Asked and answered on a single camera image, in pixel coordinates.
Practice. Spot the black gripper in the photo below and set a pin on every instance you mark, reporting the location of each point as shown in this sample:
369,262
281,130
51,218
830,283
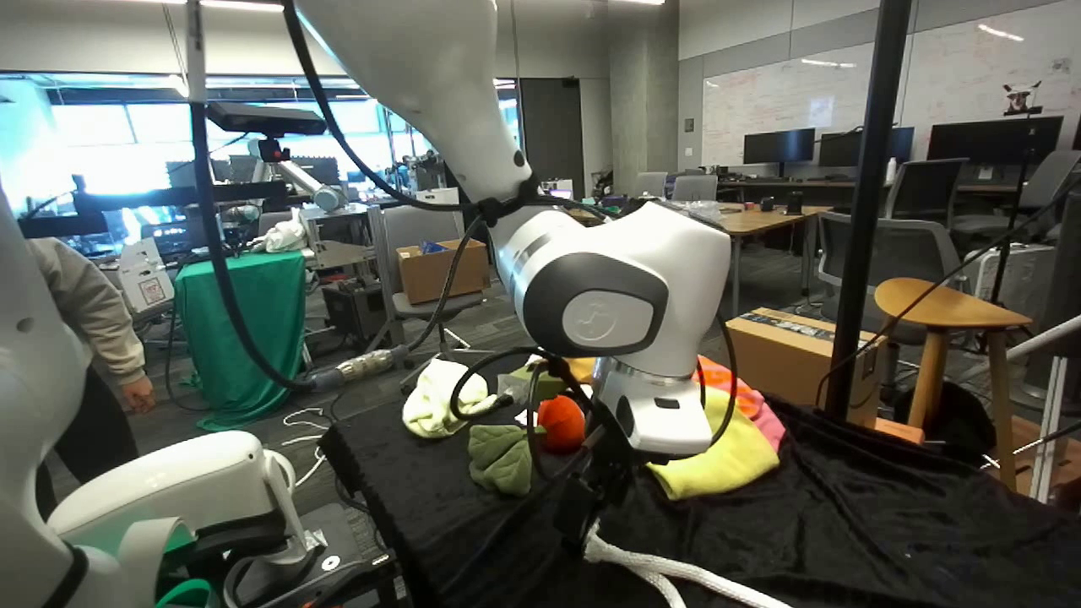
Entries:
611,461

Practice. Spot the olive green cloth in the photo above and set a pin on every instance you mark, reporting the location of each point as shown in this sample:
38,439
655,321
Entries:
502,461

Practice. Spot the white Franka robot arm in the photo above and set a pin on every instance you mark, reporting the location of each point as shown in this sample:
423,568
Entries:
611,283

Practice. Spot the pink shirt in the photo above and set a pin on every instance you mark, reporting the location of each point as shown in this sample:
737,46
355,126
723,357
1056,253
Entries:
730,389

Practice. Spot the white cloth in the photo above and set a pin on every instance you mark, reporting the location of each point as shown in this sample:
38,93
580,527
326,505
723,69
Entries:
525,383

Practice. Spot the pale yellow cloth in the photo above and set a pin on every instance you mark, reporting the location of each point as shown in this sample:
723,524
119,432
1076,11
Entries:
435,412

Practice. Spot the large cardboard box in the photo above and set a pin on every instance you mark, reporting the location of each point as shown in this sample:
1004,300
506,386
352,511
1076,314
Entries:
788,357

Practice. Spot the cardboard box on chair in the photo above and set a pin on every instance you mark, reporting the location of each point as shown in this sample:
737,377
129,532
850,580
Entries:
435,275

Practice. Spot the black table cloth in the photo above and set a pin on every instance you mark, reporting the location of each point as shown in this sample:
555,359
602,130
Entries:
880,527

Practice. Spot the light grey desk chair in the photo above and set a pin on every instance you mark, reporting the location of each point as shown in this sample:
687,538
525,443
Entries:
695,189

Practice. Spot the long wooden table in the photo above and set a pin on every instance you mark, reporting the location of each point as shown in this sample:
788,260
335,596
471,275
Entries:
764,221

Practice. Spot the grey office chair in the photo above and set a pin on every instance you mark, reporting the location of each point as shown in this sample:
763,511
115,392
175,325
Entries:
407,225

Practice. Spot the black pole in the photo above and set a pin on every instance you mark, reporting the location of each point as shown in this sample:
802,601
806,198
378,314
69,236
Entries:
868,203

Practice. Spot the grey padded chair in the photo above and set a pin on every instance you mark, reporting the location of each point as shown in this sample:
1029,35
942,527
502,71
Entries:
915,253

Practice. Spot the wooden stool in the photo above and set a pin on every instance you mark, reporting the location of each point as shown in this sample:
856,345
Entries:
948,306

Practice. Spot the green drape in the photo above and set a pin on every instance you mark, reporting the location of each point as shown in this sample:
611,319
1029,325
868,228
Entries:
256,333

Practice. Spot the white bundle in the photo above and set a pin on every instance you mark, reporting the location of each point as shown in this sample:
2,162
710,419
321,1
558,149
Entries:
280,236

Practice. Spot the white paper sign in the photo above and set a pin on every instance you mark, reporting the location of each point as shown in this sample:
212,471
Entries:
144,275

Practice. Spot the wide black computer monitor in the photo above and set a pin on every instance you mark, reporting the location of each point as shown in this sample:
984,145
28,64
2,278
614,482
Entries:
993,138

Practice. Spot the black horizontal bar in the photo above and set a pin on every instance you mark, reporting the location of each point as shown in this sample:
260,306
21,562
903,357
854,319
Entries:
138,203

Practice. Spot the person in beige sweater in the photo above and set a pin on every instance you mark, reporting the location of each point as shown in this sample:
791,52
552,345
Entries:
88,306

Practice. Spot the small dark figurine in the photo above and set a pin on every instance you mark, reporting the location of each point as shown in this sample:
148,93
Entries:
1023,101

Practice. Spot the aluminium frame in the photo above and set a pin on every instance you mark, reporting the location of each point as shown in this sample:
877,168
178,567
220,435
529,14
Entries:
1049,408

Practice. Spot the black camera on stand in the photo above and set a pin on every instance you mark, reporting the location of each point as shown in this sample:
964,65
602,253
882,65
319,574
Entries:
265,120

